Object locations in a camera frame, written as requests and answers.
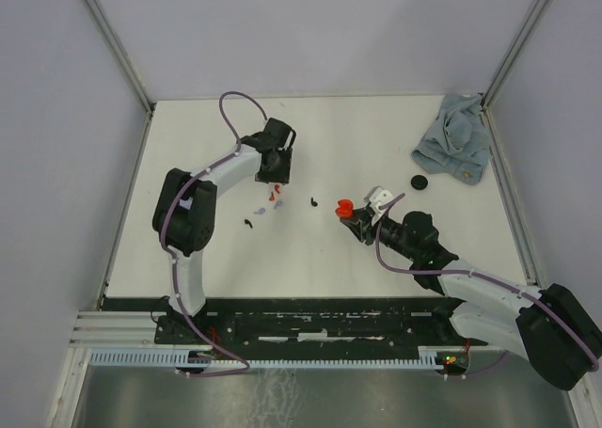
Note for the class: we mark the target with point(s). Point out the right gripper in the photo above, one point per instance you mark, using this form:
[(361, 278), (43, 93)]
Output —
[(358, 229)]

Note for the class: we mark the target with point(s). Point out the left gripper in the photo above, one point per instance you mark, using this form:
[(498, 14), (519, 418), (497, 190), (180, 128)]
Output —
[(283, 175)]

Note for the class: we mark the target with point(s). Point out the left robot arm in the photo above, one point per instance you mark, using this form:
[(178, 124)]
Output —
[(184, 217)]

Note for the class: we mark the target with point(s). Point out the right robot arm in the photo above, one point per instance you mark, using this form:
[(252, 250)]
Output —
[(548, 327)]

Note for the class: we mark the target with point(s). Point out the black earbud charging case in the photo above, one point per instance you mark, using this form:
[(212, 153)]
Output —
[(419, 182)]

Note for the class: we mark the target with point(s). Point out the blue denim cloth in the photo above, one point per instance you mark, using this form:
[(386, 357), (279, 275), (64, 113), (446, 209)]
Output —
[(456, 143)]

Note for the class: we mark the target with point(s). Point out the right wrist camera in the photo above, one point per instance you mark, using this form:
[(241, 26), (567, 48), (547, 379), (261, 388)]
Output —
[(378, 198)]

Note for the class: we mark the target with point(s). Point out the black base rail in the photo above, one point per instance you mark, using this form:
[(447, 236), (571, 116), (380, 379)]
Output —
[(318, 328)]

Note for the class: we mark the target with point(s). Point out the left aluminium frame post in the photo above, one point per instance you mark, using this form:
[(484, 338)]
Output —
[(119, 53)]

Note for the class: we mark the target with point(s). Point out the aluminium frame post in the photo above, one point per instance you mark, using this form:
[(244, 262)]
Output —
[(119, 53), (534, 15)]

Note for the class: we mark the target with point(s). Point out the white cable duct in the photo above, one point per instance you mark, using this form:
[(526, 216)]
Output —
[(185, 359)]

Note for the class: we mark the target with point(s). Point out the right aluminium frame post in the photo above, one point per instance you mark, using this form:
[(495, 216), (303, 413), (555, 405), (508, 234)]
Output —
[(534, 15)]

